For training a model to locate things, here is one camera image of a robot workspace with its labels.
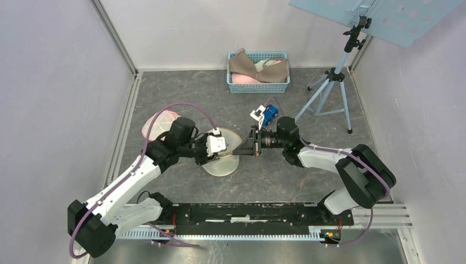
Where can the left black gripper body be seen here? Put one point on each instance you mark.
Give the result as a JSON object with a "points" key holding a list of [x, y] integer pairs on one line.
{"points": [[201, 156]]}

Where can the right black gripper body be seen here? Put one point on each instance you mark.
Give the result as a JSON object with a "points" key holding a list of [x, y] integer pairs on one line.
{"points": [[258, 144]]}

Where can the white round tub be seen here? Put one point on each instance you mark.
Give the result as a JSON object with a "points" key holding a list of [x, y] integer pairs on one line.
{"points": [[227, 162]]}

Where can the white mesh laundry bag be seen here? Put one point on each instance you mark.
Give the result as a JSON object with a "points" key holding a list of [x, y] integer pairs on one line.
{"points": [[162, 124]]}

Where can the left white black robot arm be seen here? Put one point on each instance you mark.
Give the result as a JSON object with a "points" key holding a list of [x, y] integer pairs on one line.
{"points": [[95, 224]]}

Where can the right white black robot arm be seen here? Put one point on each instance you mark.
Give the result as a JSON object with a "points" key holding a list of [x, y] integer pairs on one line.
{"points": [[366, 178]]}

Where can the blue toy car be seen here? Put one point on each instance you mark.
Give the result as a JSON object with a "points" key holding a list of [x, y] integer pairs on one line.
{"points": [[269, 114]]}

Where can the pink cloth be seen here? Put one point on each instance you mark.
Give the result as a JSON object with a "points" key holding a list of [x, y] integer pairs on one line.
{"points": [[237, 78]]}

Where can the light green cloth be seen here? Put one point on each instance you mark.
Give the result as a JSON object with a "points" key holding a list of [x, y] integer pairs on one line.
{"points": [[262, 64]]}

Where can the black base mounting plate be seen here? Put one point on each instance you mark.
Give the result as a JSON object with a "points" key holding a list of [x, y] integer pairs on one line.
{"points": [[249, 218]]}

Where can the blue plastic basket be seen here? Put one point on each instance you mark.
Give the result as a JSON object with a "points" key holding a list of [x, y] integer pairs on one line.
{"points": [[258, 88]]}

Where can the blue tripod stand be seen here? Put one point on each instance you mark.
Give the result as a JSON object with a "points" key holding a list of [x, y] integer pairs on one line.
{"points": [[336, 76]]}

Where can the light blue perforated board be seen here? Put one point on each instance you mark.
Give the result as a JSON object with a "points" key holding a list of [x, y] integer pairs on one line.
{"points": [[395, 21]]}

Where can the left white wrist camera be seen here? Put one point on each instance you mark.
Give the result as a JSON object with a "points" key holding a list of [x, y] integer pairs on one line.
{"points": [[215, 142]]}

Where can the light blue cable rail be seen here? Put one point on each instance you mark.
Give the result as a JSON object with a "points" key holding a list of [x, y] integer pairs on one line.
{"points": [[153, 234]]}

